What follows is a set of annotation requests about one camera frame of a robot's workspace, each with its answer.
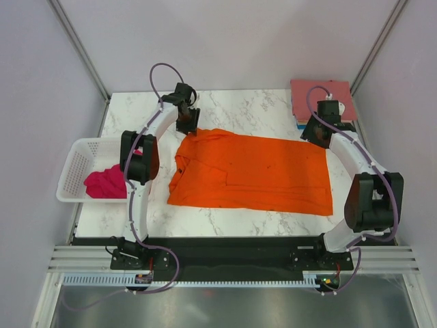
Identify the white plastic basket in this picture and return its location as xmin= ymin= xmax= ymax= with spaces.
xmin=56 ymin=137 xmax=128 ymax=203

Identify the aluminium frame post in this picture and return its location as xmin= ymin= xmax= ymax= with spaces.
xmin=350 ymin=0 xmax=409 ymax=96
xmin=47 ymin=0 xmax=112 ymax=100

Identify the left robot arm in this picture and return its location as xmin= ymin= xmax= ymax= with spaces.
xmin=119 ymin=82 xmax=200 ymax=269

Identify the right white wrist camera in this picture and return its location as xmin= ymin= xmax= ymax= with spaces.
xmin=325 ymin=94 xmax=346 ymax=115

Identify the magenta t-shirt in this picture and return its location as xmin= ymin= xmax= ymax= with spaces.
xmin=83 ymin=164 xmax=127 ymax=199

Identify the white slotted cable duct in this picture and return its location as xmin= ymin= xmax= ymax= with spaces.
xmin=62 ymin=273 xmax=339 ymax=288

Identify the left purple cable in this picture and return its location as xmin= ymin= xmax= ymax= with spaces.
xmin=122 ymin=62 xmax=187 ymax=295

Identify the folded peach t-shirt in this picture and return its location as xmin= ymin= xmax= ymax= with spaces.
xmin=296 ymin=120 xmax=353 ymax=125

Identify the orange t-shirt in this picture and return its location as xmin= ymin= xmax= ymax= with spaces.
xmin=167 ymin=129 xmax=333 ymax=216

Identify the right aluminium frame post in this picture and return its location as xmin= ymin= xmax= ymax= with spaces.
xmin=350 ymin=0 xmax=409 ymax=96

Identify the left aluminium frame post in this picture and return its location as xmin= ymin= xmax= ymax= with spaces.
xmin=47 ymin=0 xmax=112 ymax=100

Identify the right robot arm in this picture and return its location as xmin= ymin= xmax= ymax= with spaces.
xmin=301 ymin=100 xmax=404 ymax=269

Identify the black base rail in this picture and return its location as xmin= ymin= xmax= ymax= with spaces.
xmin=110 ymin=236 xmax=354 ymax=281

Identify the folded pink t-shirt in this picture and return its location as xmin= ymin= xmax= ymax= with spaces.
xmin=290 ymin=79 xmax=357 ymax=121

